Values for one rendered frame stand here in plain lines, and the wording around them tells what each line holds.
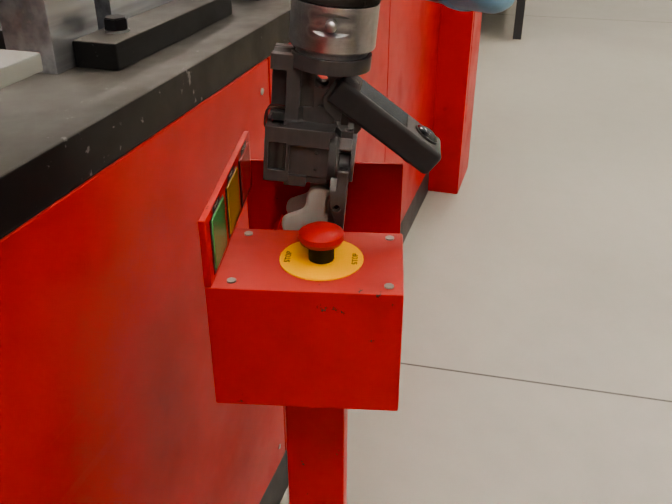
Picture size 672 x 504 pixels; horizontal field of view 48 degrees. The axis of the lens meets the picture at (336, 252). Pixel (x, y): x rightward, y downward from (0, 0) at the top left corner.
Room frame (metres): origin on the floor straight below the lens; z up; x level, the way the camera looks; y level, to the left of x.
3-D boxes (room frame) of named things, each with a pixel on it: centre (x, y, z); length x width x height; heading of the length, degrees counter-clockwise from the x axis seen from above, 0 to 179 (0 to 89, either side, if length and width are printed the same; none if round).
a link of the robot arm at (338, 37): (0.65, 0.00, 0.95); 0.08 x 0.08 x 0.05
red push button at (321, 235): (0.56, 0.01, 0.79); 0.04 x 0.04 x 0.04
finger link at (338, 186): (0.63, 0.00, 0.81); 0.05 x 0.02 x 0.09; 176
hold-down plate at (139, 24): (0.95, 0.21, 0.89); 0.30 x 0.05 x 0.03; 163
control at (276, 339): (0.61, 0.02, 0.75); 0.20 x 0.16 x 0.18; 176
